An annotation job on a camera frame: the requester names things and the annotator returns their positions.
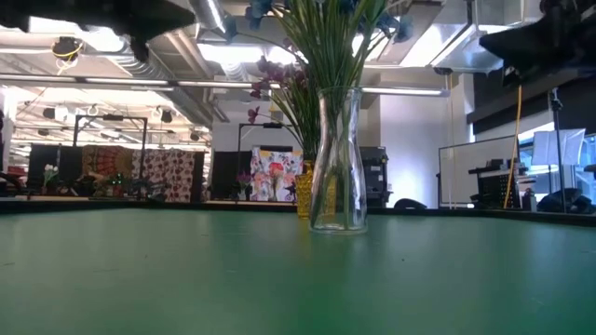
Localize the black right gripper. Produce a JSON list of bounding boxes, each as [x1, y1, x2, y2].
[[479, 0, 596, 88]]

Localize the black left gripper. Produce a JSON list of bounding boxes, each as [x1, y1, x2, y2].
[[69, 0, 196, 64]]

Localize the purple artificial flower bunch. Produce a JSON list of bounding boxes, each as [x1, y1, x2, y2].
[[251, 36, 322, 162]]

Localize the distant pink flowers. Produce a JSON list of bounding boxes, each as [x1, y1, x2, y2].
[[236, 170, 253, 202]]

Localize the distant white flowers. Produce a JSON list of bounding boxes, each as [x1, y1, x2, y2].
[[42, 163, 61, 190]]

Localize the clear glass vase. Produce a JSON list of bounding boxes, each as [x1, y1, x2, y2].
[[308, 86, 370, 235]]

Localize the yellow glass vase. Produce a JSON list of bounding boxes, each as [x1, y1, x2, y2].
[[294, 159, 337, 221]]

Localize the long ceiling light tube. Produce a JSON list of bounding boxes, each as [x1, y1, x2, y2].
[[0, 73, 283, 90]]

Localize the short ceiling light tube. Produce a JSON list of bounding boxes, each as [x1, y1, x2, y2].
[[360, 86, 452, 98]]

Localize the black light stand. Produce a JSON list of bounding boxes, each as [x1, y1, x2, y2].
[[548, 87, 568, 214]]

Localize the white reflector sheet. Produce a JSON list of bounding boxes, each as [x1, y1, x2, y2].
[[530, 127, 587, 168]]

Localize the black shelf unit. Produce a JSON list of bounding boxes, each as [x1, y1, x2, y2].
[[467, 157, 522, 210]]

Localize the red white patterned cloth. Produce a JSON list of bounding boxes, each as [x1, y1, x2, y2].
[[131, 148, 197, 204]]

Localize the orange mandala cloth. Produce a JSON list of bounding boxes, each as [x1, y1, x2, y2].
[[81, 144, 135, 179]]

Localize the black bag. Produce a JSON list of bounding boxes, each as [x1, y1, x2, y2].
[[536, 187, 596, 215]]

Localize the black printer cabinet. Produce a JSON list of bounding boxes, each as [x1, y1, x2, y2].
[[359, 145, 393, 208]]

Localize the black rounded object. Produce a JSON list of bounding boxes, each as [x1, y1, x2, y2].
[[393, 197, 428, 210]]

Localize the colourful floral cloth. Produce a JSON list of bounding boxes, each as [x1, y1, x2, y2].
[[250, 146, 305, 203]]

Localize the green table mat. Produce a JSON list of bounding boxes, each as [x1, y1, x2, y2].
[[0, 207, 596, 335]]

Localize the silver ventilation duct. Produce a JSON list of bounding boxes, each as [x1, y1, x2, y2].
[[109, 27, 218, 131]]

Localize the hanging yellow cord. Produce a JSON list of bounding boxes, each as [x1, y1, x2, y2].
[[501, 84, 523, 210]]

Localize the black reel with yellow cable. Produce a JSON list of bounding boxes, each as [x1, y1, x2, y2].
[[49, 35, 86, 76]]

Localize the distant black rig frame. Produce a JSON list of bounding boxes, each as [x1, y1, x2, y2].
[[237, 121, 286, 150], [72, 114, 149, 154]]

